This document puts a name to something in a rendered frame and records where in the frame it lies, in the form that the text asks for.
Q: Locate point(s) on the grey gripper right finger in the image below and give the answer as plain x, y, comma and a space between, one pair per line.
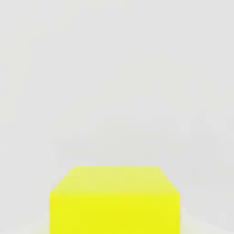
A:
190, 226

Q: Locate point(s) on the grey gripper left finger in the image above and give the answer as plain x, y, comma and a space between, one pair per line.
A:
39, 228

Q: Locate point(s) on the small yellow cube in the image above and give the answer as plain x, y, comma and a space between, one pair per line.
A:
114, 210

